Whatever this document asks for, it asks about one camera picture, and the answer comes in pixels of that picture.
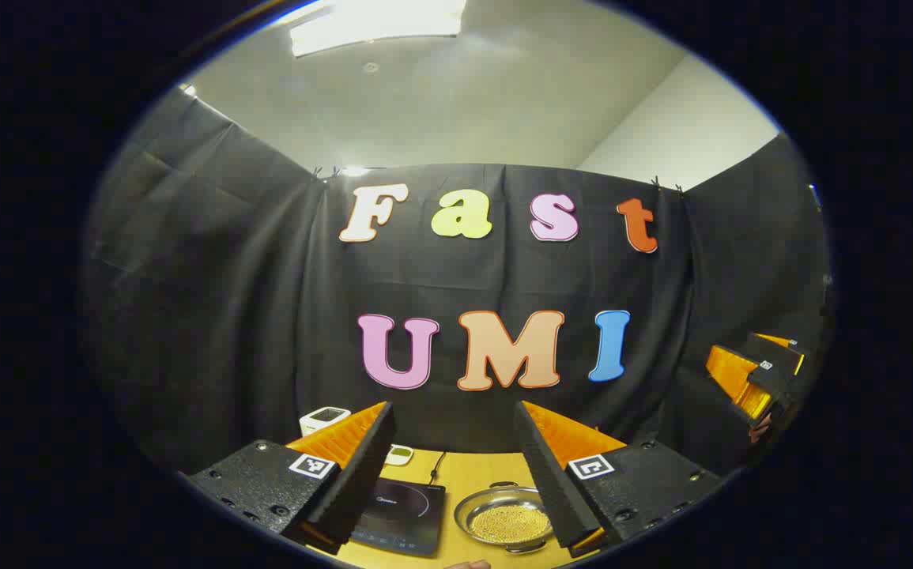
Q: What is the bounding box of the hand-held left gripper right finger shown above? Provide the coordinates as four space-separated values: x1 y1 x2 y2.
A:
513 400 724 559

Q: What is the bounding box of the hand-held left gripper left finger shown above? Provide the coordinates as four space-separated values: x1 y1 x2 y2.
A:
179 401 395 556

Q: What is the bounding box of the stainless steel pot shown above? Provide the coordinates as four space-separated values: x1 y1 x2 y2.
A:
454 480 556 554

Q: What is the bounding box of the black induction cooktop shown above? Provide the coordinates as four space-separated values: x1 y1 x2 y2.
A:
349 477 447 558

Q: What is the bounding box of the pile of yellow soybeans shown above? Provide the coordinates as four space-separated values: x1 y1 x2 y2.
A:
470 504 552 545

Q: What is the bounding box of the ceiling light panel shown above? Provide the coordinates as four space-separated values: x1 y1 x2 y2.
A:
290 0 466 58

